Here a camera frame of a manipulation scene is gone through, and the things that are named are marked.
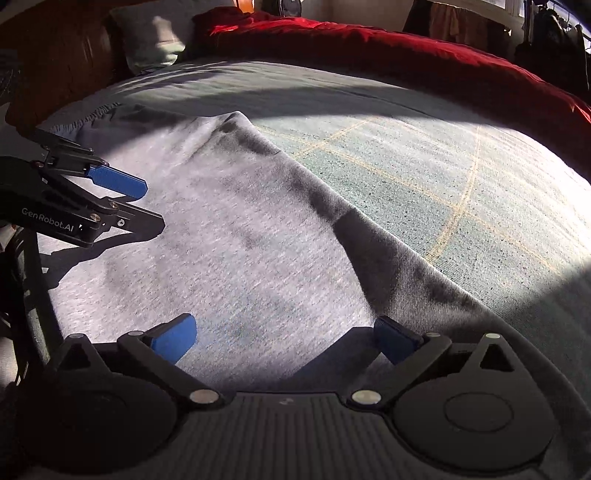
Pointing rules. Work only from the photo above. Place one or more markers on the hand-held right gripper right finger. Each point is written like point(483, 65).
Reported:
point(395, 344)

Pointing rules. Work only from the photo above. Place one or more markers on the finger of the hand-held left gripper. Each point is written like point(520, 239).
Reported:
point(120, 182)
point(138, 221)

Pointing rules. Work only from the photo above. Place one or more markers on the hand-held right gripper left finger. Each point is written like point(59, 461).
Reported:
point(178, 339)

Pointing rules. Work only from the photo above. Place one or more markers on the grey sweatpants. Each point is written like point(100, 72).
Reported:
point(231, 230)

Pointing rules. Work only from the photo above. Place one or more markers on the wooden headboard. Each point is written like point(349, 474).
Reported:
point(60, 60)

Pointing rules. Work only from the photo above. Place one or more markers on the grey plaid pillow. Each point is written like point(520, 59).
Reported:
point(152, 37)

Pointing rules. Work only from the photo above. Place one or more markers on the bed with green plaid sheet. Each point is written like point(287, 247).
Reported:
point(438, 194)

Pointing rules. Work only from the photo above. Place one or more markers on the black backpack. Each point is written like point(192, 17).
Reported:
point(290, 7)

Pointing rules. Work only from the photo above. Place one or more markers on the red quilt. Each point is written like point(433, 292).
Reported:
point(392, 60)

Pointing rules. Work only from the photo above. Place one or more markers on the brown hanging garment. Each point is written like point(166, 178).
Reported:
point(473, 27)

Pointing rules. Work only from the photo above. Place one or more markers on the dark hanging garment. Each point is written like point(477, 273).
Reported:
point(418, 16)

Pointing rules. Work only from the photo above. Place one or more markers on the black jacket with round patch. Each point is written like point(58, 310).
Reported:
point(549, 41)

